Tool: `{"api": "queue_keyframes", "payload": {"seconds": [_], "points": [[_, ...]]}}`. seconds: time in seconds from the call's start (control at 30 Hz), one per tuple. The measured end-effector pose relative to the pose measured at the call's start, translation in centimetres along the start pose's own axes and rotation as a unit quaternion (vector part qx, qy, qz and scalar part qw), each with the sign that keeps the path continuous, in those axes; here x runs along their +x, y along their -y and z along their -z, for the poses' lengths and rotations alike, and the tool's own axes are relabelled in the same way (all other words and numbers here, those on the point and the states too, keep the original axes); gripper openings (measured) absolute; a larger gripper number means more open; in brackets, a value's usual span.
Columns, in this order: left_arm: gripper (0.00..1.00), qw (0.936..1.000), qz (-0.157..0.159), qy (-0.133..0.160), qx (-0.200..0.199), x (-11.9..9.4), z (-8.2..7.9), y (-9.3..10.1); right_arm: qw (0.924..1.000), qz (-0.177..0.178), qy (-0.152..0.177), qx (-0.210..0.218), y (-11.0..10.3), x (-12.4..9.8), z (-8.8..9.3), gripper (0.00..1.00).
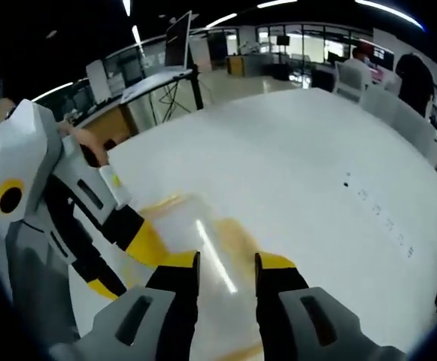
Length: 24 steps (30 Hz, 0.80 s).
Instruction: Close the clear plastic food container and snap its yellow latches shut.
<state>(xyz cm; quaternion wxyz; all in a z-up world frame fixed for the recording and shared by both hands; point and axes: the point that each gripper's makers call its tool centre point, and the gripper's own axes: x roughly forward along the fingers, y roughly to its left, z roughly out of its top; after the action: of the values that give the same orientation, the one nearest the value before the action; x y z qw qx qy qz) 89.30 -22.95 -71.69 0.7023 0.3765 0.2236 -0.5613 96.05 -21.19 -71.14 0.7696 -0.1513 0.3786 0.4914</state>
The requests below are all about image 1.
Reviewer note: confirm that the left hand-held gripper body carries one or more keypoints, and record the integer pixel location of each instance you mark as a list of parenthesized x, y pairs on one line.
[(22, 150)]

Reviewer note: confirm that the yellow cabinet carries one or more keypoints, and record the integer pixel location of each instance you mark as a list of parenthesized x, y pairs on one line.
[(235, 64)]

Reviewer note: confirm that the white chair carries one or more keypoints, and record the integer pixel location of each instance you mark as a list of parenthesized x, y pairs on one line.
[(421, 137), (381, 107)]

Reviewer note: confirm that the ceiling light strip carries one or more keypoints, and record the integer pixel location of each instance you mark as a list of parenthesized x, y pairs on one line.
[(222, 20), (276, 3), (137, 35)]

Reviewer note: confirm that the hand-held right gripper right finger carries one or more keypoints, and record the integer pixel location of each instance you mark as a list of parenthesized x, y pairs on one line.
[(278, 301)]

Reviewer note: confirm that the brown wooden cabinet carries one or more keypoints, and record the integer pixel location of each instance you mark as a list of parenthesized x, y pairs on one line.
[(109, 122)]

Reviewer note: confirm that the clear box with yellow buckle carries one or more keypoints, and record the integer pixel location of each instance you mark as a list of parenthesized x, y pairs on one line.
[(218, 312)]

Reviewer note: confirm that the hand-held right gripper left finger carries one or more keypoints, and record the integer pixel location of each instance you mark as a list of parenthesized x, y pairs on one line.
[(173, 301)]

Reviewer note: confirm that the grey mesh office chair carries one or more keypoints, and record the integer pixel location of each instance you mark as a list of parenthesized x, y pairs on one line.
[(41, 293)]

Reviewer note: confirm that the black monitor on stand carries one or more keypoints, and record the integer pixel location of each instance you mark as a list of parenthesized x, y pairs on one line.
[(283, 40)]

